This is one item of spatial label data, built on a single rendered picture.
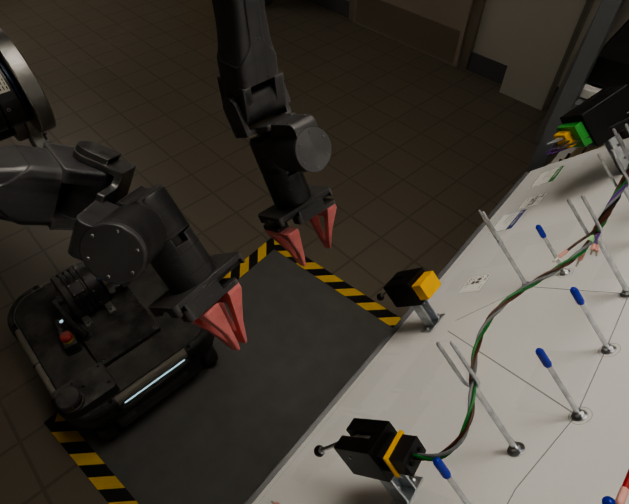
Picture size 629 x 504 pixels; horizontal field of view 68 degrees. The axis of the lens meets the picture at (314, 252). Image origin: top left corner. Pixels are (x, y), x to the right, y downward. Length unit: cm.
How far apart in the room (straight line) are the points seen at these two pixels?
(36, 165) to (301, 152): 29
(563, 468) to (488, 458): 8
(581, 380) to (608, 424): 7
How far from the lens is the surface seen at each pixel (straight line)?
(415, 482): 57
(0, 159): 50
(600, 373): 58
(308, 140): 60
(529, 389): 60
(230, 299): 52
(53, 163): 50
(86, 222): 44
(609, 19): 116
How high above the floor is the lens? 160
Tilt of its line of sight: 49 degrees down
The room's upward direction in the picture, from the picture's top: straight up
